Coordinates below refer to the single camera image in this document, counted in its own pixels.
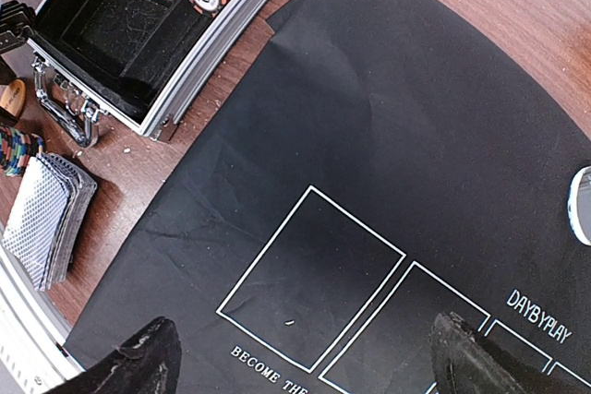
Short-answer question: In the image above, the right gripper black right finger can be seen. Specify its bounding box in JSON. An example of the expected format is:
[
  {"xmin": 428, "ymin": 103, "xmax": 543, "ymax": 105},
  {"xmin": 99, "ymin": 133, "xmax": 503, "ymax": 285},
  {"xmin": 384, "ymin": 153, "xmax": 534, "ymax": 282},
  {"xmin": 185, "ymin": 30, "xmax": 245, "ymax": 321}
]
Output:
[{"xmin": 429, "ymin": 312, "xmax": 590, "ymax": 394}]

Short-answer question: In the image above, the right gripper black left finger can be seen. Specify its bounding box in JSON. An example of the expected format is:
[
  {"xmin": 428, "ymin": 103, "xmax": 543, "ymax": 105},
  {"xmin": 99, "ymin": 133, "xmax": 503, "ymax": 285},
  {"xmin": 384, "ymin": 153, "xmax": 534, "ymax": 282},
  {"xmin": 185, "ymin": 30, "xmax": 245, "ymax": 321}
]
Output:
[{"xmin": 50, "ymin": 316, "xmax": 182, "ymax": 394}]

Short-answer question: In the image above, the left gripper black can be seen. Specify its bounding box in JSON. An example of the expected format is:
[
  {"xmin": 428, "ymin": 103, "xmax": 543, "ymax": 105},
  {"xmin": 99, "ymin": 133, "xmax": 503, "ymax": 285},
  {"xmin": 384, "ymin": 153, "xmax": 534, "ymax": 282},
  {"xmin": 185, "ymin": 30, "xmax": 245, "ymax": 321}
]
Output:
[{"xmin": 1, "ymin": 0, "xmax": 36, "ymax": 55}]

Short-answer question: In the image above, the orange big blind button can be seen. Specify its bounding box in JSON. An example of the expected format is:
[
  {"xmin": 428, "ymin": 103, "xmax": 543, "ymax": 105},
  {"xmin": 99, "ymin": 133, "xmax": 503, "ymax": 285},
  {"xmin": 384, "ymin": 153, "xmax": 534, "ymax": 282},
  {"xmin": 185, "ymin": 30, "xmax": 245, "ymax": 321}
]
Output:
[{"xmin": 0, "ymin": 78, "xmax": 27, "ymax": 119}]

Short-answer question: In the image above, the clear acrylic dealer button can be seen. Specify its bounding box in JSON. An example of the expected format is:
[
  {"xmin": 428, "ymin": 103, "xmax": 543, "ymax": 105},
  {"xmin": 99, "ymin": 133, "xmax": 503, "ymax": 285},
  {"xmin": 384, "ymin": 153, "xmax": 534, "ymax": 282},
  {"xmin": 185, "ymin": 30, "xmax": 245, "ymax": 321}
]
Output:
[{"xmin": 567, "ymin": 166, "xmax": 591, "ymax": 246}]

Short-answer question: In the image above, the aluminium poker case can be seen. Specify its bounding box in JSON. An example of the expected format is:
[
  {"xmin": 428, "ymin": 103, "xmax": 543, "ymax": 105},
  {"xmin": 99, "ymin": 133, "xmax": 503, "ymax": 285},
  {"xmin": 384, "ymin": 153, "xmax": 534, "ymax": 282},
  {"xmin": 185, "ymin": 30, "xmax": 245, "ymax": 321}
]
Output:
[{"xmin": 29, "ymin": 0, "xmax": 268, "ymax": 148}]

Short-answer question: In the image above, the blue playing card deck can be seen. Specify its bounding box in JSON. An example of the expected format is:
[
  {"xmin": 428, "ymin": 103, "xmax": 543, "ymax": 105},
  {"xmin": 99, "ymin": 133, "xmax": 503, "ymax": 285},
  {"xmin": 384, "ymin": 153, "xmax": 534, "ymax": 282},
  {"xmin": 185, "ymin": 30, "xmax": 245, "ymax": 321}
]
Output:
[{"xmin": 2, "ymin": 153, "xmax": 97, "ymax": 292}]

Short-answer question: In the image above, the black poker mat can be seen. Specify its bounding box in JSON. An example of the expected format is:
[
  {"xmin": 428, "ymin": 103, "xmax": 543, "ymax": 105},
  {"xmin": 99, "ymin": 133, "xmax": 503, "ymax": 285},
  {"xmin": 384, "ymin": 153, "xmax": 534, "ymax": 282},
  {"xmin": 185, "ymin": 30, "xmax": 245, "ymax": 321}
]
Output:
[{"xmin": 66, "ymin": 0, "xmax": 590, "ymax": 393}]

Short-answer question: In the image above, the front aluminium rail base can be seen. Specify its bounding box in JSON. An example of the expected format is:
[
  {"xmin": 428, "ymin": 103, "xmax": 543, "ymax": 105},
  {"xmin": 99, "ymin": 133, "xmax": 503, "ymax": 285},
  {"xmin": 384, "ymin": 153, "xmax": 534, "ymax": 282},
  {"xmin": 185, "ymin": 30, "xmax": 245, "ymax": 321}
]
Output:
[{"xmin": 1, "ymin": 249, "xmax": 85, "ymax": 393}]

